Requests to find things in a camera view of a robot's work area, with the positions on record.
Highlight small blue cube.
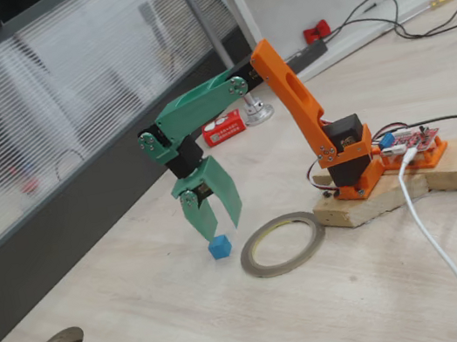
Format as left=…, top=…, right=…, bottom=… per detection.
left=206, top=233, right=234, bottom=263

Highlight small red white carton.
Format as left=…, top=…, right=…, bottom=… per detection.
left=198, top=107, right=249, bottom=148

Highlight short wooden base block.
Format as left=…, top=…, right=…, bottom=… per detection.
left=306, top=153, right=435, bottom=235

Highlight grey partition with ribbed glass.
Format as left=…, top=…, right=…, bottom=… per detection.
left=0, top=0, right=306, bottom=342

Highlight metal pole with flange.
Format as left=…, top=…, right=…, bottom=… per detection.
left=173, top=0, right=277, bottom=137

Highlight long black bar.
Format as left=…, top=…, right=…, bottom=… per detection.
left=280, top=37, right=332, bottom=76

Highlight small red clamp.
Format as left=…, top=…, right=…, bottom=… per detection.
left=301, top=18, right=332, bottom=44

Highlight red controller board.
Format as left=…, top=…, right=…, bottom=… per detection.
left=374, top=120, right=446, bottom=162

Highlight orange board holder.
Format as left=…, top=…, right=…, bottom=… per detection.
left=377, top=134, right=453, bottom=178

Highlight black monitor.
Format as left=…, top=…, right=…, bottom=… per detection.
left=0, top=0, right=94, bottom=24

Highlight grey ring of tape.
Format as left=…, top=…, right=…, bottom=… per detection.
left=233, top=207, right=332, bottom=284

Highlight red white black servo wires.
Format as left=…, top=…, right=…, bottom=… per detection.
left=300, top=120, right=419, bottom=205

